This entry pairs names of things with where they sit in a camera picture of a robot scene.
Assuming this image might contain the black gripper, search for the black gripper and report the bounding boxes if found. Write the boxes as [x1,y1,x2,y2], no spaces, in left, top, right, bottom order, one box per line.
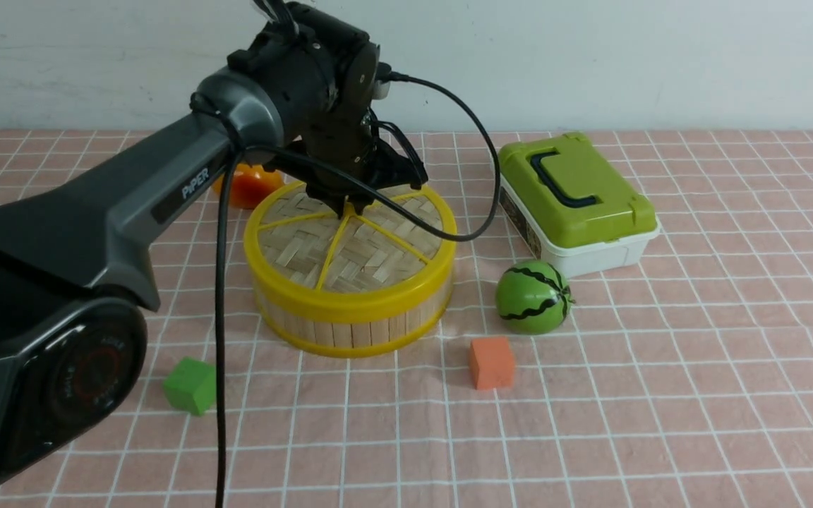
[264,99,428,218]

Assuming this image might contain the yellow woven steamer lid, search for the yellow woven steamer lid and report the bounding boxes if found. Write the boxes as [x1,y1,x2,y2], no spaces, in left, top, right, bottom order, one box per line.
[244,183,456,322]

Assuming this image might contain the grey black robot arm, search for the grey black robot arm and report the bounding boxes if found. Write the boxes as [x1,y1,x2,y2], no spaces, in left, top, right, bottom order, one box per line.
[0,1,421,485]

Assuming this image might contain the bamboo steamer basket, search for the bamboo steamer basket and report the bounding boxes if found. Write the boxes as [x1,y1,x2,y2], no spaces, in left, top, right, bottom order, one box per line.
[253,270,454,359]

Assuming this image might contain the orange toy bell pepper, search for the orange toy bell pepper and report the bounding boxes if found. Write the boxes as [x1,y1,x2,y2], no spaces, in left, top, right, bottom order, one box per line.
[229,163,285,210]

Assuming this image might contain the green toy watermelon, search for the green toy watermelon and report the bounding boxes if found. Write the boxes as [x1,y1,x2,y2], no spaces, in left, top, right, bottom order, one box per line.
[495,260,576,335]

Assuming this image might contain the orange foam cube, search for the orange foam cube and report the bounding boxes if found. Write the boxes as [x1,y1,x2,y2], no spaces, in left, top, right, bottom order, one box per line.
[468,337,516,390]

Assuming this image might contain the green lidded storage box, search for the green lidded storage box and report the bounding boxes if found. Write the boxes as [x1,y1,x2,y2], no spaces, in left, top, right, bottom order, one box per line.
[499,133,661,277]

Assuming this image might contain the green foam cube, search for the green foam cube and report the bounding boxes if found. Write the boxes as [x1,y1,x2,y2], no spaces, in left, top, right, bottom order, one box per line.
[162,356,217,417]

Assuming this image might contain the pink checkered tablecloth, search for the pink checkered tablecloth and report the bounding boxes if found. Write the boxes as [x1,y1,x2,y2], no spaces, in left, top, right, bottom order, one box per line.
[0,129,813,507]

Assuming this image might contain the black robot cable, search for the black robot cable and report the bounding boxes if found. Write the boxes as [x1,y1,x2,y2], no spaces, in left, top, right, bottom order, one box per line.
[213,69,503,508]

